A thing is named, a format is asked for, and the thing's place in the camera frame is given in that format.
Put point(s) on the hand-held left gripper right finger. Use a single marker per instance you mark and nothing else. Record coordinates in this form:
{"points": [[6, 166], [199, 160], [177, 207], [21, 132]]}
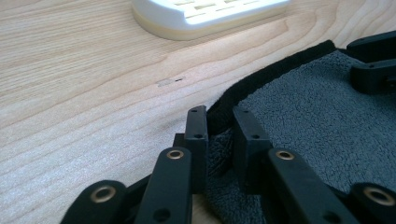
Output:
{"points": [[250, 146]]}

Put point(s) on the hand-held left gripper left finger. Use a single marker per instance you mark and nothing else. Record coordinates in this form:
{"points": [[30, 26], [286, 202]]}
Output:
{"points": [[196, 146]]}

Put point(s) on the grey and yellow towel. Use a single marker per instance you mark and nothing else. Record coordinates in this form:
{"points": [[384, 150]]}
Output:
{"points": [[311, 124]]}

